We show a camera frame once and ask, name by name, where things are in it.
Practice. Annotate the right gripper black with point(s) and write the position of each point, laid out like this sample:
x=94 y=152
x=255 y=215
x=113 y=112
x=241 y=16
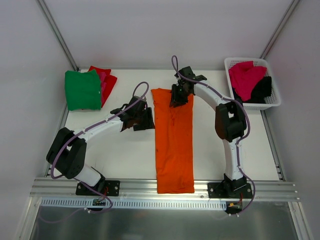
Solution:
x=178 y=94

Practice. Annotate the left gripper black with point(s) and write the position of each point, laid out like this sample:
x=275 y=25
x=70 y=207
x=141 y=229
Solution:
x=144 y=119

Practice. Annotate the orange t shirt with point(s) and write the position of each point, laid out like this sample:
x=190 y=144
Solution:
x=173 y=144

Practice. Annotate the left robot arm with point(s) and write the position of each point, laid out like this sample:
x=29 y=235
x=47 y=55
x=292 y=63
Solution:
x=68 y=151

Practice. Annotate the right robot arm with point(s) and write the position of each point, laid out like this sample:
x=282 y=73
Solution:
x=230 y=125

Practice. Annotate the red folded t shirt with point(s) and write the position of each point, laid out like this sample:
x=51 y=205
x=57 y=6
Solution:
x=110 y=80

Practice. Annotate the pink folded t shirt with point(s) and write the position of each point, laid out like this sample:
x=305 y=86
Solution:
x=102 y=77

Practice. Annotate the green folded t shirt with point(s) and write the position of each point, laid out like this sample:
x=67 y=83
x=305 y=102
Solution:
x=82 y=90

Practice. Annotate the magenta t shirt in basket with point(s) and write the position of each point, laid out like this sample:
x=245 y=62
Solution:
x=244 y=76

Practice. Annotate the black t shirt in basket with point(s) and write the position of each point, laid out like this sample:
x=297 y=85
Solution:
x=262 y=90

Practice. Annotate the white plastic basket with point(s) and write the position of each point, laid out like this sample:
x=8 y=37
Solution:
x=273 y=101

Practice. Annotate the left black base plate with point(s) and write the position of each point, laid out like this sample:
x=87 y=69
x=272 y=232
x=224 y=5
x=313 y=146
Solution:
x=110 y=188

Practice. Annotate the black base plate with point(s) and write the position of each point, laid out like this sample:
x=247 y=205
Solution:
x=224 y=191
x=110 y=188

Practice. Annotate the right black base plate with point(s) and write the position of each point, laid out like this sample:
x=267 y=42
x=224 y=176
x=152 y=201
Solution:
x=224 y=191

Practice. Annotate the white slotted cable duct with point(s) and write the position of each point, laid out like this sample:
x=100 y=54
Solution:
x=155 y=204

